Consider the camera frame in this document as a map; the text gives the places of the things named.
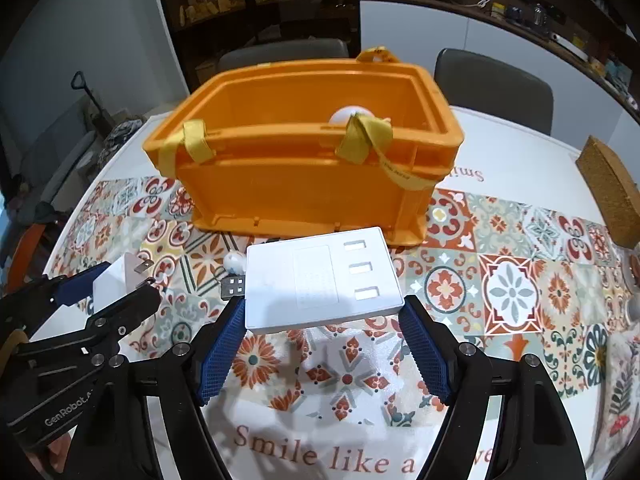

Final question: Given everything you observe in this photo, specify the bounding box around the small white charger cube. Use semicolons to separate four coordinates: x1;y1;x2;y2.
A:
92;252;152;313

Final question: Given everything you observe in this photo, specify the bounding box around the white robot figurine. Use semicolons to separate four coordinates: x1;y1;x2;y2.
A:
222;252;247;275

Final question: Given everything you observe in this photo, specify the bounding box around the large white adapter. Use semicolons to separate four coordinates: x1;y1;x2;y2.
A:
220;226;404;334

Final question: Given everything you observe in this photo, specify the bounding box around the pink round gadget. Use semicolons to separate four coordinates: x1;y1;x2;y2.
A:
329;105;374;125

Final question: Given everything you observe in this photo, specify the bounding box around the person left hand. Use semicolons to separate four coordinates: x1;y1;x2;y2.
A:
26;434;72;479

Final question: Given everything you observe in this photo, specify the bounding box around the patterned tile table runner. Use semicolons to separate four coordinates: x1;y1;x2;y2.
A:
49;177;639;427

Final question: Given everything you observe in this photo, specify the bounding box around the floral cloth napkin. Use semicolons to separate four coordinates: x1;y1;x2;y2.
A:
587;326;639;479

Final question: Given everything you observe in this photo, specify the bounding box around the orange plastic crate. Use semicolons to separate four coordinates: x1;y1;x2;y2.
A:
143;47;464;246

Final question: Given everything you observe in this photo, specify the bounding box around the woven wicker box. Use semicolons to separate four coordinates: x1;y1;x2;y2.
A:
576;136;640;249

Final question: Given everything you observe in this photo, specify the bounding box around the right grey chair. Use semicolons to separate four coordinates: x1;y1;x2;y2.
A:
434;48;554;136

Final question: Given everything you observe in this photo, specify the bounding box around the grey chair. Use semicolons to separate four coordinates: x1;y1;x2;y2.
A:
218;38;349;73
434;48;554;136

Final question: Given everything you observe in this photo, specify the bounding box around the left grey chair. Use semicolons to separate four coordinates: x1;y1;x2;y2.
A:
218;38;349;73

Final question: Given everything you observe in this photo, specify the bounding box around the dark wooden shelf unit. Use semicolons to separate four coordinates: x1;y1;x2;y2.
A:
157;0;361;92

